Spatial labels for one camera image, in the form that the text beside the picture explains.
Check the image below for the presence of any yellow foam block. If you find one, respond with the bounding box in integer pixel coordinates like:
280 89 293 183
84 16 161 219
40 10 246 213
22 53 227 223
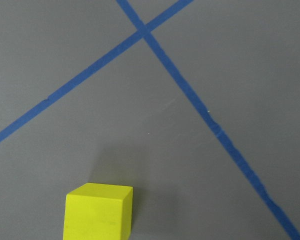
62 183 133 240

